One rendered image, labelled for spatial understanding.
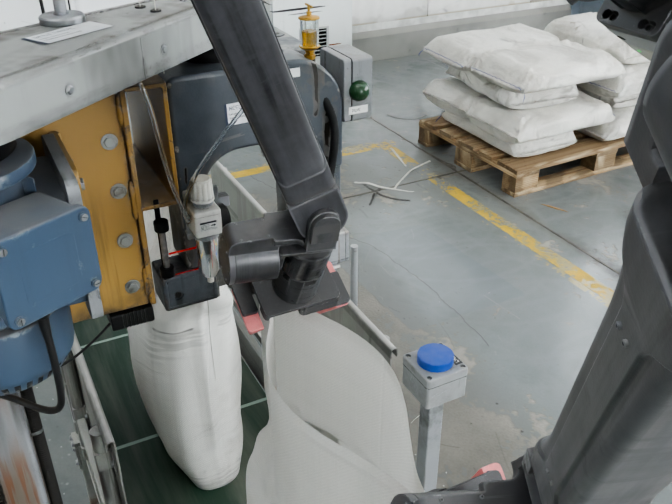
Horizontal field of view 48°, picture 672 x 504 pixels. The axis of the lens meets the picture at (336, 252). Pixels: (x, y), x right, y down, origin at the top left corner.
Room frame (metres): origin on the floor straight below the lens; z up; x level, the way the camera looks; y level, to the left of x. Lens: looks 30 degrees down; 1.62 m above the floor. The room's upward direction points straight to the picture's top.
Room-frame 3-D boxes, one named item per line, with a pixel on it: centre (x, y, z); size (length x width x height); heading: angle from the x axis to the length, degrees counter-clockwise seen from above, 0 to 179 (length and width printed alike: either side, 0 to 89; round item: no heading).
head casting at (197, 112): (1.09, 0.17, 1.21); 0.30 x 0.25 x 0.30; 27
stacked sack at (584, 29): (4.11, -1.47, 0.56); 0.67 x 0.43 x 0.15; 27
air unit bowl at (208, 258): (0.88, 0.17, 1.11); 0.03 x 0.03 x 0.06
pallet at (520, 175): (3.94, -1.19, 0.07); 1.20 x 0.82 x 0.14; 119
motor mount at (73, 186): (0.78, 0.33, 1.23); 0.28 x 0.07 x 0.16; 27
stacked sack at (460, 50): (3.97, -0.83, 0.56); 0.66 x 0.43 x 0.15; 114
